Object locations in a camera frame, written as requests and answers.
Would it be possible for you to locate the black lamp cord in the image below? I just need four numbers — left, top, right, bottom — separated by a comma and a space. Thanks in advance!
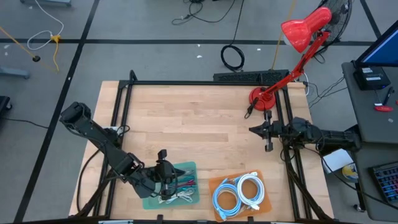
244, 97, 269, 119

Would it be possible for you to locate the black floor fan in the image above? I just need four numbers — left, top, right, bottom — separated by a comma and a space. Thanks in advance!
317, 0, 354, 47

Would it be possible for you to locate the yellow hanging cord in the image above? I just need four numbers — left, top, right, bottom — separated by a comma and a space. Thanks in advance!
271, 0, 297, 71

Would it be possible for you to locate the green translucent plastic tray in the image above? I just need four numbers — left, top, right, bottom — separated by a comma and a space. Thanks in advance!
142, 161, 201, 210

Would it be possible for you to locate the blue yellow round item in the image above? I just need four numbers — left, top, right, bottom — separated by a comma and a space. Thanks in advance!
341, 162, 359, 182

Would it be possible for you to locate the yellow floor cable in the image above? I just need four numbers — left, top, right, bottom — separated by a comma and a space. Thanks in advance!
0, 26, 62, 73

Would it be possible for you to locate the black perforated box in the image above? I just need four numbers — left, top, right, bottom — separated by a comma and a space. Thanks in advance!
213, 69, 290, 84

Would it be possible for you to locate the red desk lamp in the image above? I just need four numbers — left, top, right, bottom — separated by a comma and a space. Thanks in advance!
248, 6, 333, 112

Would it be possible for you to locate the orange translucent plastic tray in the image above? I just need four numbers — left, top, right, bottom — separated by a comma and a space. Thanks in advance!
208, 169, 273, 222

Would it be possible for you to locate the grey table foot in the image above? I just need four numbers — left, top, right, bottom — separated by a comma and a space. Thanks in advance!
20, 0, 72, 7
0, 66, 31, 80

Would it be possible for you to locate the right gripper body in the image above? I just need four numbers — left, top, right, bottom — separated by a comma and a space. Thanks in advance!
263, 110, 292, 152

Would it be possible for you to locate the black pen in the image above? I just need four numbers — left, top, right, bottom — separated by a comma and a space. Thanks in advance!
382, 86, 395, 106

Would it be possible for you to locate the dark grey desk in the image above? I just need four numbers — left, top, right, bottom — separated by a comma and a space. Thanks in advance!
349, 139, 398, 222

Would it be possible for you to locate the black floor equipment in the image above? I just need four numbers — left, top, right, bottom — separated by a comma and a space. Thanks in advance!
0, 95, 13, 121

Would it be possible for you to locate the white ethernet cable coil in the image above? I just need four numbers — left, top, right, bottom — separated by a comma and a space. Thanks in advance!
236, 172, 266, 210

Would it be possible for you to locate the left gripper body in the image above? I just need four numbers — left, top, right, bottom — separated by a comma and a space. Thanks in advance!
149, 149, 177, 200

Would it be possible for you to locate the black floor cable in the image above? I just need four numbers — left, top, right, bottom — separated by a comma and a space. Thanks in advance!
172, 0, 237, 26

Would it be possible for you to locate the backlit keyboard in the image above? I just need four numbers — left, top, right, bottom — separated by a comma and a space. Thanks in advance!
368, 161, 398, 206

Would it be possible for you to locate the black computer monitor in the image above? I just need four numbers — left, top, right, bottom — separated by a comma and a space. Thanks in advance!
354, 20, 398, 68

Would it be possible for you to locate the white floor cable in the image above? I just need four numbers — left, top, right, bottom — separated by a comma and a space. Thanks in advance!
27, 0, 65, 51

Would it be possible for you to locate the small black computer box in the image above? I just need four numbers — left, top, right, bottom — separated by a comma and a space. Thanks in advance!
353, 65, 392, 91

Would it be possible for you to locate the white paper sheet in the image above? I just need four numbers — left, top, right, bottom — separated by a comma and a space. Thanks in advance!
322, 148, 354, 174

